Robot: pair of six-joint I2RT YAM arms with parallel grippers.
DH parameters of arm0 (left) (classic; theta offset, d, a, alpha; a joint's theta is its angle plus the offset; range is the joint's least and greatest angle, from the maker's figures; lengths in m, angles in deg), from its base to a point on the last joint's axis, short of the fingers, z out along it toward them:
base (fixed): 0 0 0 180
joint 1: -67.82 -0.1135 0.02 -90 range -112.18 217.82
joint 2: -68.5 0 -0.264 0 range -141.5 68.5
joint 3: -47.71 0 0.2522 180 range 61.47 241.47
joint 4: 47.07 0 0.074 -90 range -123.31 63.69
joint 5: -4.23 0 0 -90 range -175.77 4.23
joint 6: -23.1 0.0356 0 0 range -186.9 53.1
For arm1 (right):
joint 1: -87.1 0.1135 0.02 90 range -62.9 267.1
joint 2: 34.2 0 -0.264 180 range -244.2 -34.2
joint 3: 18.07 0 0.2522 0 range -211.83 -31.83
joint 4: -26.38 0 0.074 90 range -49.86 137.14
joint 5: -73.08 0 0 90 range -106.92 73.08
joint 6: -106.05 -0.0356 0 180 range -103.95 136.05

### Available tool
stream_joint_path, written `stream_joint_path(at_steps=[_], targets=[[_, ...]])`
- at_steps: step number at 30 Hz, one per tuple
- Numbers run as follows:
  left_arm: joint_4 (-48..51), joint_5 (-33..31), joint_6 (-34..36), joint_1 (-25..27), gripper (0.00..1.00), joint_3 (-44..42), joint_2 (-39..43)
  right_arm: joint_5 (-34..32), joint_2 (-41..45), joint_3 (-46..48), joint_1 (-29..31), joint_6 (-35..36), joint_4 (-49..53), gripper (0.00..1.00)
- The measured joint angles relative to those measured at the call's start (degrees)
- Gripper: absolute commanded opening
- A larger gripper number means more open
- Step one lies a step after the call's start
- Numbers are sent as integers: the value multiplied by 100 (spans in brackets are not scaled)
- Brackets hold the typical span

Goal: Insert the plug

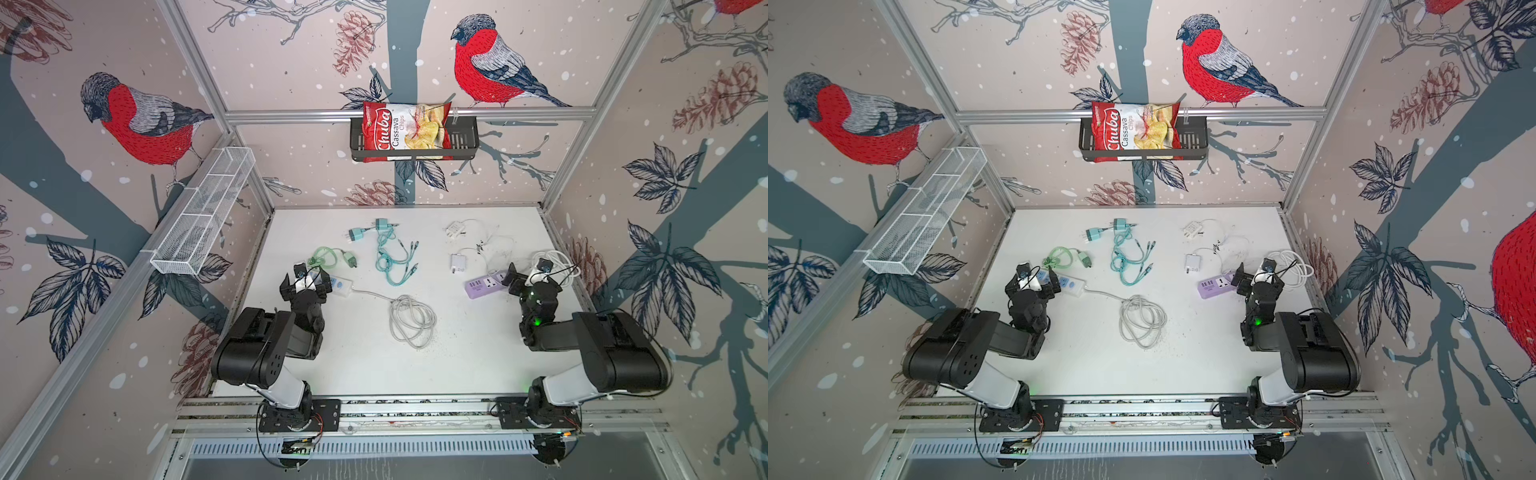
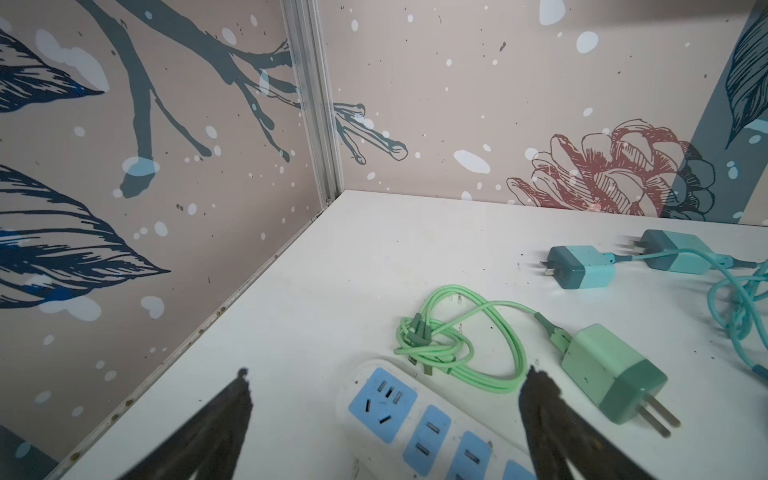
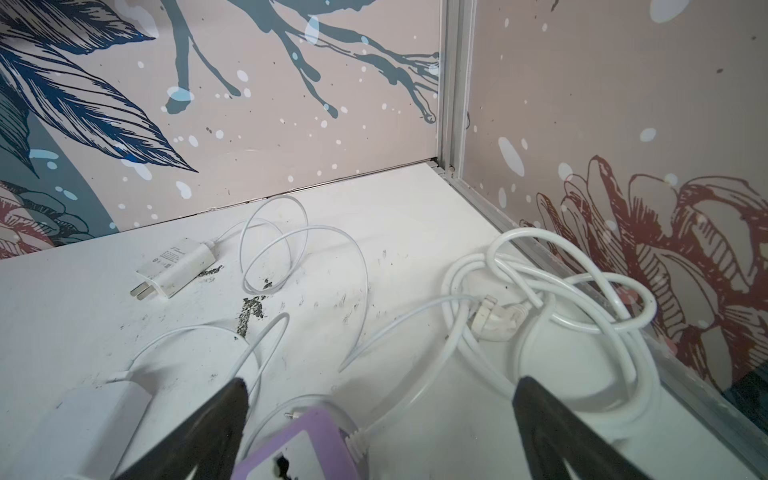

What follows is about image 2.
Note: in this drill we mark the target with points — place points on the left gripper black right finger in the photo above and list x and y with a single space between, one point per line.
561 442

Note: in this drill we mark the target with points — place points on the teal charger adapter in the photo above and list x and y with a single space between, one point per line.
675 252
580 267

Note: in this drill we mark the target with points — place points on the green charger adapter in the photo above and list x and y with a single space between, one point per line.
622 383

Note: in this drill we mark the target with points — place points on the white blue power strip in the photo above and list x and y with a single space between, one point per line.
398 428

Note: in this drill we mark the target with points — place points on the teal charger adapter near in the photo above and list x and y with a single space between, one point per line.
580 267

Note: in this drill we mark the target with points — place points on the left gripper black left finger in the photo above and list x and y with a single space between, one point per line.
209 444

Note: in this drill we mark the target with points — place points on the teal charger adapter far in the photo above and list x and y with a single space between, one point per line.
675 252

